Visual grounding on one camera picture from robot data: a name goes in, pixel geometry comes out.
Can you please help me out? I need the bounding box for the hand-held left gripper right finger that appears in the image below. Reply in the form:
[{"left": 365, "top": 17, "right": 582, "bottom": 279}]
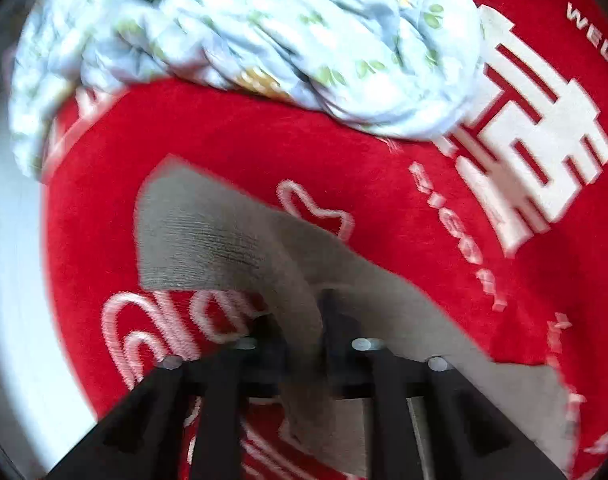
[{"left": 318, "top": 289, "right": 569, "bottom": 480}]

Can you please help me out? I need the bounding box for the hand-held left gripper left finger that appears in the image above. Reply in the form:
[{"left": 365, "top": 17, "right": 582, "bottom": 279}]
[{"left": 49, "top": 316, "right": 287, "bottom": 480}]

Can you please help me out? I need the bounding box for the grey small garment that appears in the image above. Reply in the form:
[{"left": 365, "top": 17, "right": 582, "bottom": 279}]
[{"left": 134, "top": 155, "right": 579, "bottom": 476}]

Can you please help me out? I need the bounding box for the red printed blanket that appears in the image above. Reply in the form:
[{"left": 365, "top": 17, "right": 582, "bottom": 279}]
[{"left": 39, "top": 0, "right": 608, "bottom": 480}]

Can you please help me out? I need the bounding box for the light blue floral cloth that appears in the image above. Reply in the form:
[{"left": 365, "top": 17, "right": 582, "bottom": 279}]
[{"left": 6, "top": 0, "right": 484, "bottom": 181}]

